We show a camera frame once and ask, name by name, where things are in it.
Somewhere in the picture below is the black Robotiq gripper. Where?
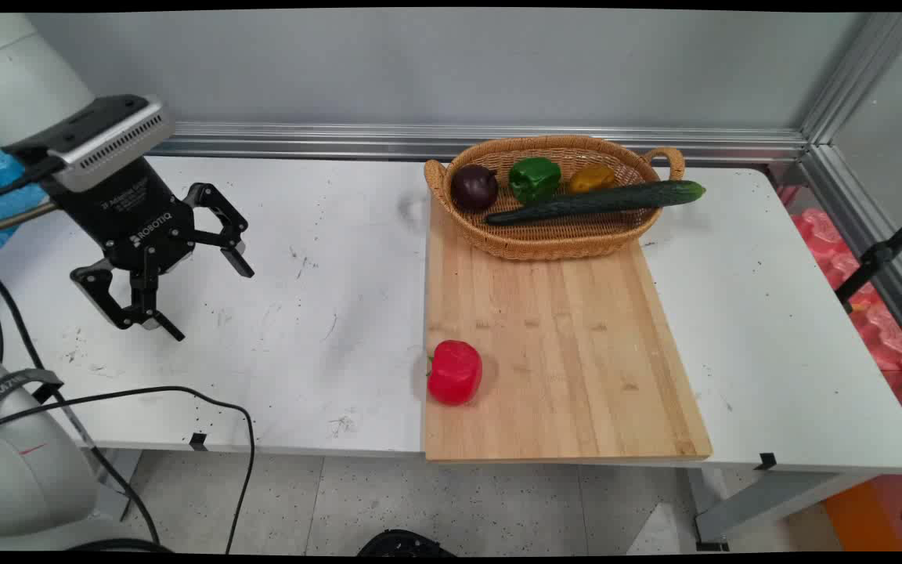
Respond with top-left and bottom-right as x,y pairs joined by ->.
49,155 -> 257,343

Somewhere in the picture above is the dark green cucumber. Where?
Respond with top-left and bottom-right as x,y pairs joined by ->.
484,179 -> 708,228

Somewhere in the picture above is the grey table leg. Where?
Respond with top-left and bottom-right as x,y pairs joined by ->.
87,448 -> 143,522

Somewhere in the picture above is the red bell pepper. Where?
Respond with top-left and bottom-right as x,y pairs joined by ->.
425,339 -> 485,407

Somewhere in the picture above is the purple eggplant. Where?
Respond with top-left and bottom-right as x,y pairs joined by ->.
450,164 -> 500,213

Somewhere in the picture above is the black round floor object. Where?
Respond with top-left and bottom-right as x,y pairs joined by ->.
357,529 -> 456,557

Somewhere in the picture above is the green bell pepper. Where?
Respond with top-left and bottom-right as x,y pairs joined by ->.
507,157 -> 563,205

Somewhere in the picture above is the woven wicker basket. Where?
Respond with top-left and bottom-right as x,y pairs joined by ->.
424,135 -> 687,262

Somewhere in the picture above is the wooden cutting board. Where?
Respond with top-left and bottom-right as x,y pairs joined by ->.
422,194 -> 715,464

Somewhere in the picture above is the yellow bell pepper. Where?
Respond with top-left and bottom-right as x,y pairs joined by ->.
566,163 -> 619,195

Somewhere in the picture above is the black tripod stand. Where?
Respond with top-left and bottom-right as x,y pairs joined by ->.
835,200 -> 902,316

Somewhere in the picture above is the pink bubble wrap sheet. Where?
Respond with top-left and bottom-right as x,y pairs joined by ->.
776,184 -> 902,443

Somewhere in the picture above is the orange floor mat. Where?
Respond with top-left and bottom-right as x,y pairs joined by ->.
821,470 -> 902,554

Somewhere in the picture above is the black floor cable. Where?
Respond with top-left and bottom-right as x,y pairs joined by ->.
0,385 -> 257,554

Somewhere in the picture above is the thick black cable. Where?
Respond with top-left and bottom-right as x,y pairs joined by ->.
0,157 -> 162,549

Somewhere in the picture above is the grey velcro strap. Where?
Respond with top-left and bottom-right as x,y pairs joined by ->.
0,368 -> 65,428

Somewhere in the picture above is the horizontal aluminium frame rail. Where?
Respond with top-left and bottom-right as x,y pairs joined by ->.
146,121 -> 809,165

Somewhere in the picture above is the side aluminium frame rail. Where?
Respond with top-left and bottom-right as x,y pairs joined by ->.
799,144 -> 902,369

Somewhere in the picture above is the upright aluminium frame post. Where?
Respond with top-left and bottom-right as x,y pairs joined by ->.
799,12 -> 902,146

